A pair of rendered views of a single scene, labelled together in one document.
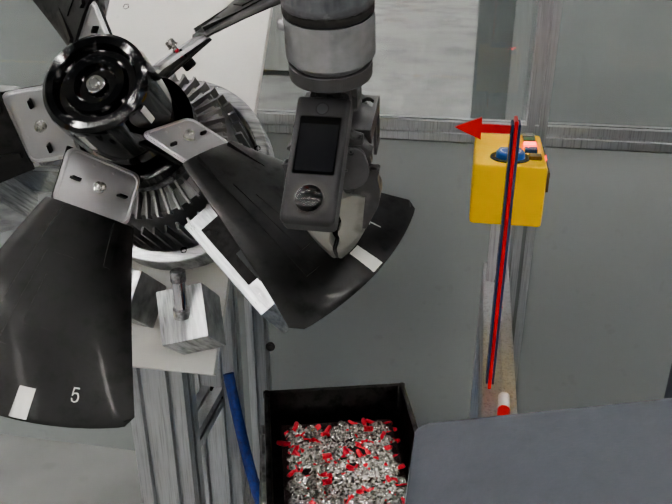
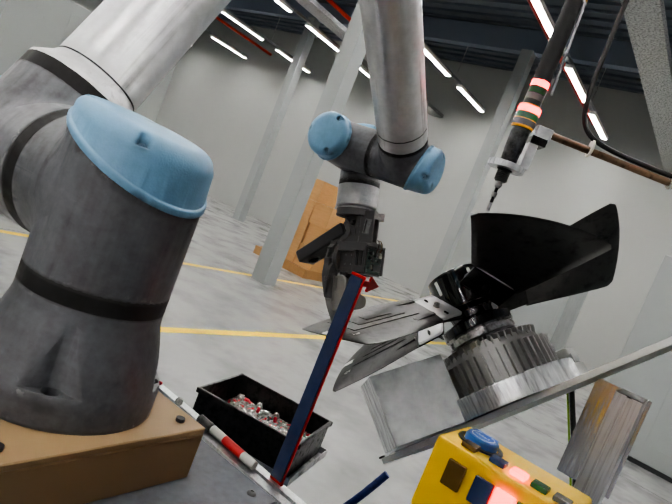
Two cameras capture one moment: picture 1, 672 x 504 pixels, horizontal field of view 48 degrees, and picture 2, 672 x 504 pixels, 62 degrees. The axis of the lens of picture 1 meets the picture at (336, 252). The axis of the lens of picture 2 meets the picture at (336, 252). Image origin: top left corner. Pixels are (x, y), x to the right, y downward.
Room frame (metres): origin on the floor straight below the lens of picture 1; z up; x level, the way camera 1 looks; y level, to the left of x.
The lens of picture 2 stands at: (1.06, -0.94, 1.27)
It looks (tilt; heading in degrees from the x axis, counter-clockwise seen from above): 4 degrees down; 114
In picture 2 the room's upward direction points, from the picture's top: 22 degrees clockwise
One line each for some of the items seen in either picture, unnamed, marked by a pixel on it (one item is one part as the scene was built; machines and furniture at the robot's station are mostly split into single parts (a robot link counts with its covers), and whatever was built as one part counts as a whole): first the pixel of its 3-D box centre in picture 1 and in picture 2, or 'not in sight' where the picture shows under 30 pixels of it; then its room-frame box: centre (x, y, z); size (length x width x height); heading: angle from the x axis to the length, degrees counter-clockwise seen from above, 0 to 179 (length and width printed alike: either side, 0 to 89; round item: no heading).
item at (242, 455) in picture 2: (502, 433); (225, 440); (0.66, -0.18, 0.87); 0.14 x 0.01 x 0.01; 167
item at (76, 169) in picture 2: not in sight; (121, 195); (0.71, -0.60, 1.21); 0.13 x 0.12 x 0.14; 177
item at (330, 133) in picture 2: not in sight; (347, 144); (0.62, -0.09, 1.37); 0.11 x 0.11 x 0.08; 87
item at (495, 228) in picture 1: (499, 242); not in sight; (1.06, -0.25, 0.92); 0.03 x 0.03 x 0.12; 80
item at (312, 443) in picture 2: (344, 471); (261, 421); (0.63, -0.01, 0.85); 0.22 x 0.17 x 0.07; 6
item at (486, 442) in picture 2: (510, 155); (481, 442); (1.01, -0.24, 1.08); 0.04 x 0.04 x 0.02
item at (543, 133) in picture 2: not in sight; (519, 147); (0.84, 0.16, 1.50); 0.09 x 0.07 x 0.10; 25
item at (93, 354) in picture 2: not in sight; (80, 331); (0.72, -0.60, 1.10); 0.15 x 0.15 x 0.10
